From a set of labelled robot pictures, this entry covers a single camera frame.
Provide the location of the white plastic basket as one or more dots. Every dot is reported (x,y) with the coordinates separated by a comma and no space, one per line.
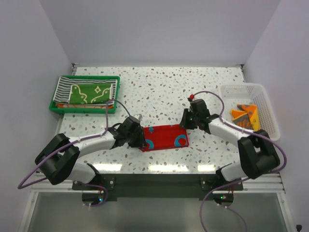
(250,93)

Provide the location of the orange folded cartoon towel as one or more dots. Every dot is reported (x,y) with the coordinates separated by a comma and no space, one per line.
(80,106)

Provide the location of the aluminium frame rail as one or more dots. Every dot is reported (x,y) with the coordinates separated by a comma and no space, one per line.
(270,183)

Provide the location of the green frog pattern towel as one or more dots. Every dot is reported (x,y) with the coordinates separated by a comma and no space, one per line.
(90,93)

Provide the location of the green white striped towel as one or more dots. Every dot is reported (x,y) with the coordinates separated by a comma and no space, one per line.
(86,90)

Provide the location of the red blue patterned towel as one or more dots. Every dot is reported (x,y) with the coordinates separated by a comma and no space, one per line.
(165,137)

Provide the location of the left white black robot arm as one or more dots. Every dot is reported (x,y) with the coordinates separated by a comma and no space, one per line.
(58,160)

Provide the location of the orange yellow patterned towel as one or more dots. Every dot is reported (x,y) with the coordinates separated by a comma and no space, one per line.
(246,116)

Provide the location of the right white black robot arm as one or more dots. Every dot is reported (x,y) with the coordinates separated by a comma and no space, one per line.
(257,154)

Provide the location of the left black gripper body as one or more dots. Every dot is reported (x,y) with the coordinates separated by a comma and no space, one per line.
(135,139)

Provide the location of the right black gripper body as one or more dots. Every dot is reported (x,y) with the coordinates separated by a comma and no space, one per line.
(190,120)

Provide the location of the black mounting base plate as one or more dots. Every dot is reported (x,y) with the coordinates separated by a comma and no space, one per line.
(149,186)

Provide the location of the green plastic tray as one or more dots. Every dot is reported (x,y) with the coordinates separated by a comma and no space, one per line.
(53,107)

